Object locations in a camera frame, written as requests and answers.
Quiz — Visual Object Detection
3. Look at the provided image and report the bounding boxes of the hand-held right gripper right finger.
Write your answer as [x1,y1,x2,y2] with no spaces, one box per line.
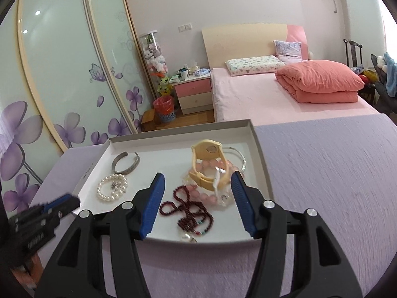
[230,171,363,298]

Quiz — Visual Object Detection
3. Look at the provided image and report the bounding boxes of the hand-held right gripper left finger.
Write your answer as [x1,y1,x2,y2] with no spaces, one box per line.
[33,172,166,298]

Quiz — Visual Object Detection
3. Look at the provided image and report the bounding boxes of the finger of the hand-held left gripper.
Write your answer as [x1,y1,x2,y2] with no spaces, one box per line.
[43,194,81,221]

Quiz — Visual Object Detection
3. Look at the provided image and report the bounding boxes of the white pearl bracelet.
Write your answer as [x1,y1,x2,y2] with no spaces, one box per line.
[97,174,128,203]

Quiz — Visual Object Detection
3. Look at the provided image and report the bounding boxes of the pink bead bracelet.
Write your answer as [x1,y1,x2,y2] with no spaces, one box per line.
[183,158,245,207]

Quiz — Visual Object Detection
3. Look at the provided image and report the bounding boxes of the white shallow cardboard box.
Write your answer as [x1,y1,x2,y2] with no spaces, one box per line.
[73,119,275,246]

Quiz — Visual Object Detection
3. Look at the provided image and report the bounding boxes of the dark red bead necklace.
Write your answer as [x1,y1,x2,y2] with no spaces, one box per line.
[159,185,214,236]

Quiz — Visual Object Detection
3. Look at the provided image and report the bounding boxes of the thin silver bangle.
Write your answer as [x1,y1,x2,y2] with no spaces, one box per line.
[222,146,247,173]

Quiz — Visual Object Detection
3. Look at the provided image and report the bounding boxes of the blue bin with red bag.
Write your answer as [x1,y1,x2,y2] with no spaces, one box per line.
[153,96,177,124]

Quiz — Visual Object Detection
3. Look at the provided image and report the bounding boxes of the pink bed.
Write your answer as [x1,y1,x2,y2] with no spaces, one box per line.
[210,67,388,125]

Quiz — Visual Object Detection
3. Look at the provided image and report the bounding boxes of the pink and cream nightstand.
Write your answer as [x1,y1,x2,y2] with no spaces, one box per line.
[172,76,214,115]

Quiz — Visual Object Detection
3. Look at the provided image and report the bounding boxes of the yellow green plush toy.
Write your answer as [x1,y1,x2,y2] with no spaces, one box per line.
[158,76,173,97]

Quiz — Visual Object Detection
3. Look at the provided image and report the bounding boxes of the floral sliding wardrobe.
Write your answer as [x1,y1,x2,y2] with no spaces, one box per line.
[0,0,156,218]

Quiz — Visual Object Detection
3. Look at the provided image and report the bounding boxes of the white printed pillow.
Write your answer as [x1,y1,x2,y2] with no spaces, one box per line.
[225,55,286,76]

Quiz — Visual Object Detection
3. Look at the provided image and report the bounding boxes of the folded coral quilt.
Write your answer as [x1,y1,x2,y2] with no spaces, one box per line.
[275,60,366,104]

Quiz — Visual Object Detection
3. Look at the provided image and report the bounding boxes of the clear plush toy tube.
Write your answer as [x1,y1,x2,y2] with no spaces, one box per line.
[138,30,169,100]

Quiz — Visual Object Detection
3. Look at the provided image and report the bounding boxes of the purple floral pillow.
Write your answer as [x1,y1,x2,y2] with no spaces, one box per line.
[273,40,303,66]

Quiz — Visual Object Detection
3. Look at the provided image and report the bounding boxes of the cream and pink headboard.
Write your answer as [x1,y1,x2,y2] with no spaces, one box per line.
[201,23,311,70]

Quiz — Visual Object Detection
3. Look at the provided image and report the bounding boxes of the grey padded chair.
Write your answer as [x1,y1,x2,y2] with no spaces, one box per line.
[370,54,397,117]

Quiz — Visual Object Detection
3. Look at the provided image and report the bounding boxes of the colourful toy pile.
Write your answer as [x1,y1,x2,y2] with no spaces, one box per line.
[357,65,377,84]

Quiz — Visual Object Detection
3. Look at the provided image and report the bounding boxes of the dark wooden chair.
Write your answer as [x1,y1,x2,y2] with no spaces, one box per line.
[343,39,376,103]

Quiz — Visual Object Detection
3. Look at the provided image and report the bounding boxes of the wide silver cuff bracelet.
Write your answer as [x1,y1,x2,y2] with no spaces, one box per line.
[112,151,141,174]

